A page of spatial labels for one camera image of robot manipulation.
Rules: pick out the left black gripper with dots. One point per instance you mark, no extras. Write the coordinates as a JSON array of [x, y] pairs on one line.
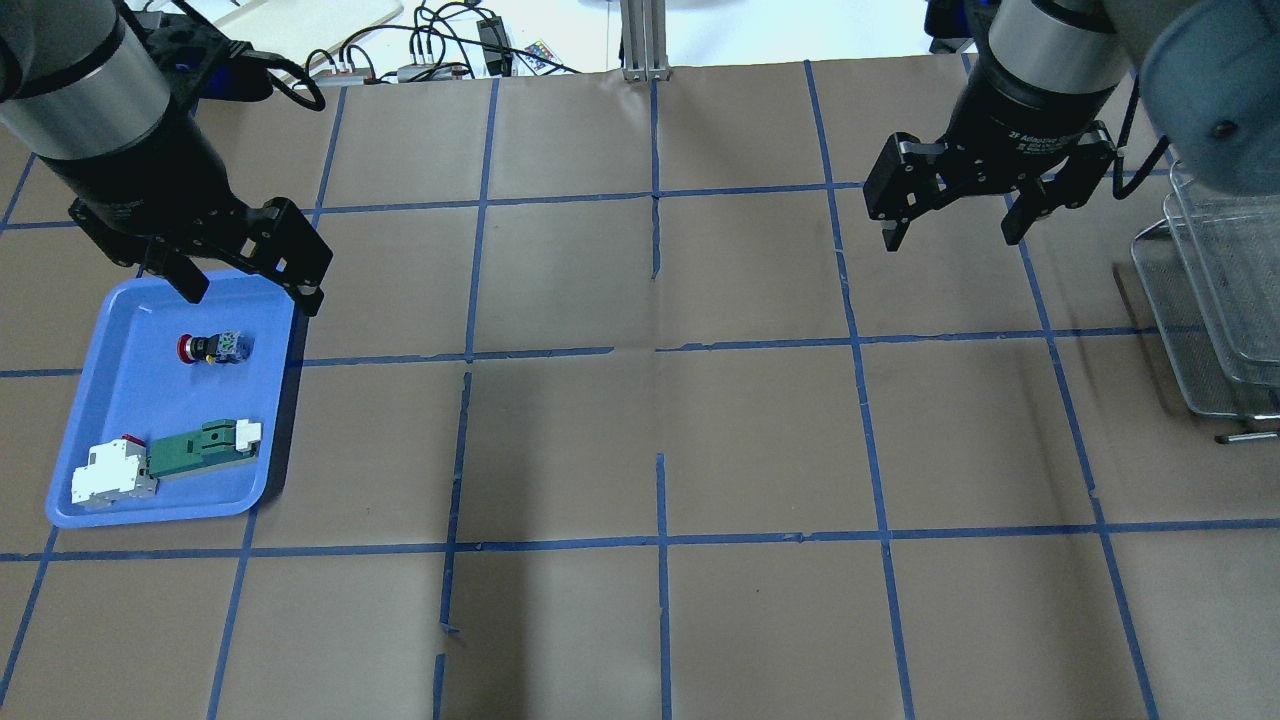
[[135, 172]]

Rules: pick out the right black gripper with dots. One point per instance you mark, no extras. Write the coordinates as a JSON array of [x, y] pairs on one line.
[[1020, 118]]

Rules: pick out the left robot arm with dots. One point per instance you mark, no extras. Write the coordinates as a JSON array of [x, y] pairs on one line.
[[104, 100]]

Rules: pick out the blue plastic tray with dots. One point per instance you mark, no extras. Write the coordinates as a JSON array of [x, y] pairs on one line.
[[134, 383]]

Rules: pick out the green terminal block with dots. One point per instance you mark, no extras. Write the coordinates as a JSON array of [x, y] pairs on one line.
[[216, 444]]

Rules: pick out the white circuit breaker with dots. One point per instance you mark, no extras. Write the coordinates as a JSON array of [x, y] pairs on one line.
[[113, 470]]

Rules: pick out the black power adapter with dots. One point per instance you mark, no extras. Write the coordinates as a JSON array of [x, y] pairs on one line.
[[493, 37]]

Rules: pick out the colourful remote control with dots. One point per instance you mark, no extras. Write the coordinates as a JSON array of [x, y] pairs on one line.
[[537, 58]]

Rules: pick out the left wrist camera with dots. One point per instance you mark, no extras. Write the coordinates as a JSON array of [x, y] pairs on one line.
[[200, 62]]

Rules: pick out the usb hub with cables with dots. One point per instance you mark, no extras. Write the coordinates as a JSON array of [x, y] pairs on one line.
[[433, 71]]

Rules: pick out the aluminium frame post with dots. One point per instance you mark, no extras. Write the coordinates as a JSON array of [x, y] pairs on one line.
[[644, 56]]

